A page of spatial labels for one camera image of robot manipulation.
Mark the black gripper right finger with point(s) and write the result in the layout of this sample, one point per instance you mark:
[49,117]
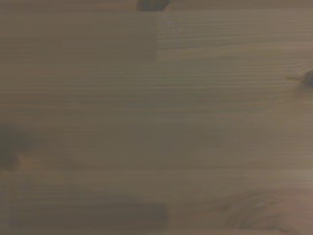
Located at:
[160,4]

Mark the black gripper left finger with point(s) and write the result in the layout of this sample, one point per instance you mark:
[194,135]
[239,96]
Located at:
[146,5]

